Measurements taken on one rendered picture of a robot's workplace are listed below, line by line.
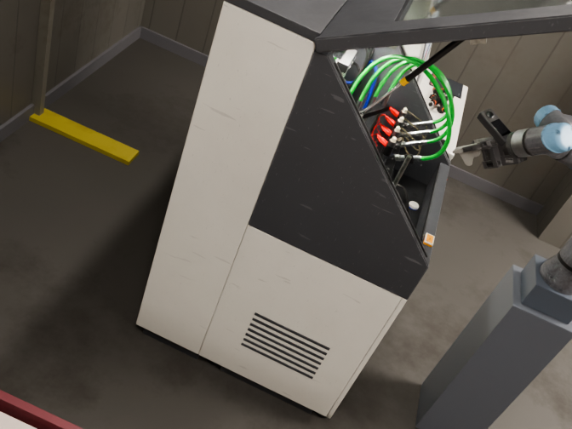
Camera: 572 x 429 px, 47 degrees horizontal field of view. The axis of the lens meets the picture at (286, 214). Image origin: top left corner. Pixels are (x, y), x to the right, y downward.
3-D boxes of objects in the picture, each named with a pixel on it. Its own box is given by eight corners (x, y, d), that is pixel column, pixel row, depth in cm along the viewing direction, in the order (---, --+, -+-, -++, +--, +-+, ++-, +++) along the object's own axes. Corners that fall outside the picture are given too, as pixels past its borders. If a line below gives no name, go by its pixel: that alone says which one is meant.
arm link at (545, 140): (576, 157, 168) (554, 145, 164) (540, 162, 177) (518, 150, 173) (581, 128, 169) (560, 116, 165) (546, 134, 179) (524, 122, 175)
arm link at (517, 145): (518, 132, 174) (538, 123, 177) (505, 134, 178) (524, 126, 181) (526, 159, 175) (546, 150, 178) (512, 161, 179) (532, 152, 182)
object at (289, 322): (323, 429, 265) (407, 301, 216) (193, 365, 268) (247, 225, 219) (360, 313, 320) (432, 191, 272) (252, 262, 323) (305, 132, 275)
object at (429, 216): (408, 293, 220) (430, 260, 210) (397, 287, 220) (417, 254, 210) (431, 196, 269) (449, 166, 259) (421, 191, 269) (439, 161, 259)
